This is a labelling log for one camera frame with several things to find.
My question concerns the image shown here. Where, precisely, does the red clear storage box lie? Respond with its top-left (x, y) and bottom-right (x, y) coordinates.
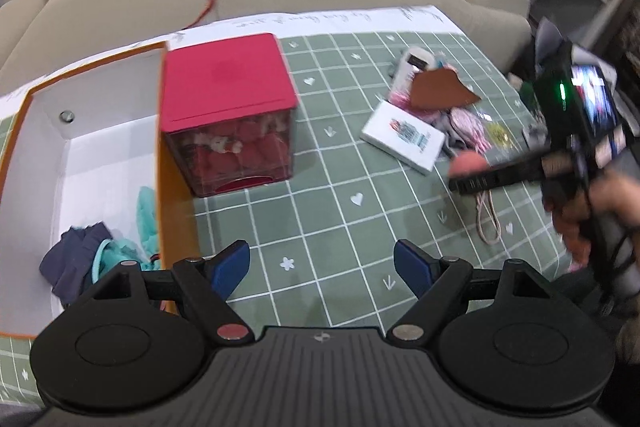
top-left (159, 33), bottom-right (300, 199)

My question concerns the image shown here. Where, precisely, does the salmon pink soft item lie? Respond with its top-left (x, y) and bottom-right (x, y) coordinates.
top-left (448, 152), bottom-right (488, 178)

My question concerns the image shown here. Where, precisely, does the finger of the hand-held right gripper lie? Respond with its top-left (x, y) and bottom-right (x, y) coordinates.
top-left (447, 154), bottom-right (551, 196)

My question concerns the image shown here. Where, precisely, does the green grid mat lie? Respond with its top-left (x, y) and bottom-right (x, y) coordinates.
top-left (0, 2), bottom-right (581, 408)

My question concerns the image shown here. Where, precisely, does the pink striped cloth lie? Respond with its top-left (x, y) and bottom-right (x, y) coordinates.
top-left (447, 108), bottom-right (490, 154)

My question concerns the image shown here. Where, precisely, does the small white printed box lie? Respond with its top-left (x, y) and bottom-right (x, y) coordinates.
top-left (360, 101), bottom-right (446, 176)

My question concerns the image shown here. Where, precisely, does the person's right hand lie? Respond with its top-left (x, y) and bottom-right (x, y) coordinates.
top-left (544, 167), bottom-right (640, 269)

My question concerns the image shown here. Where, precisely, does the pink cord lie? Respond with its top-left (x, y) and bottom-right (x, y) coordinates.
top-left (474, 191), bottom-right (504, 246)

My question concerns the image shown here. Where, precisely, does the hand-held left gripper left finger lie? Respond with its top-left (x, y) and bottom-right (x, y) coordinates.
top-left (92, 239), bottom-right (251, 342)

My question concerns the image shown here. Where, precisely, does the mint green cloth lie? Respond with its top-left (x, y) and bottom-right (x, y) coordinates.
top-left (92, 186), bottom-right (163, 280)

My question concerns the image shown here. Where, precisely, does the navy cloth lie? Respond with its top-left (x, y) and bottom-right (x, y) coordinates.
top-left (39, 221), bottom-right (113, 308)

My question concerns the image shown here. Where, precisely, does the orange white cardboard box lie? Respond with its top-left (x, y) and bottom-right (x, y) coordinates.
top-left (0, 41), bottom-right (202, 340)

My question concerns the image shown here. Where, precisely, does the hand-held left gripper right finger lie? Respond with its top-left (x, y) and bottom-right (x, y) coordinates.
top-left (387, 239), bottom-right (551, 342)

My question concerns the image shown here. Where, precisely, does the brown leather piece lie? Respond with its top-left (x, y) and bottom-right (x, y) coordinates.
top-left (409, 69), bottom-right (482, 110)

